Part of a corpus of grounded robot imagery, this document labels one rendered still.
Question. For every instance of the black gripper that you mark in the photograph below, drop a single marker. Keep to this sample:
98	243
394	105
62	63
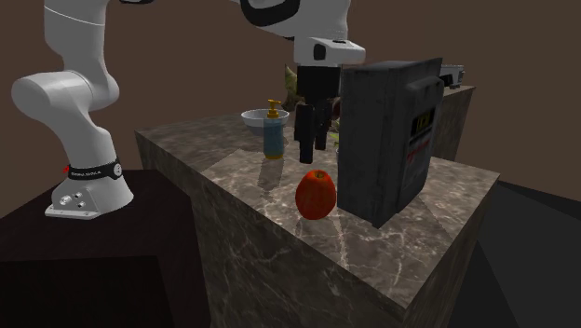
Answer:
318	84

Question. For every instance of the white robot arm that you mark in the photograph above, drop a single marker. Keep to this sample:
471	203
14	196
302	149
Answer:
75	97

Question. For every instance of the blue soap dispenser yellow pump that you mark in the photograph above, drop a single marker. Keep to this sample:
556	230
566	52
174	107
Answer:
273	136

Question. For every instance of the green leafy plant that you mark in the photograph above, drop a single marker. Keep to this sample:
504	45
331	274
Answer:
291	88

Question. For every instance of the white bowl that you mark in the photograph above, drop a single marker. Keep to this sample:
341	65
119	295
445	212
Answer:
254	119

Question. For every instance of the dark grey boxy appliance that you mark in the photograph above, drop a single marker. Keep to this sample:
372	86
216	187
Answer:
376	136

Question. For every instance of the red apple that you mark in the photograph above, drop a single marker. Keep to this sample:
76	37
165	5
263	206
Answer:
315	195

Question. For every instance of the grey metal appliance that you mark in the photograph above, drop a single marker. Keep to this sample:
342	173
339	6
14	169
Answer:
451	75

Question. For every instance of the dark robot stand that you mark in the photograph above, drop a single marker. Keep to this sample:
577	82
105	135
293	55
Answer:
90	263

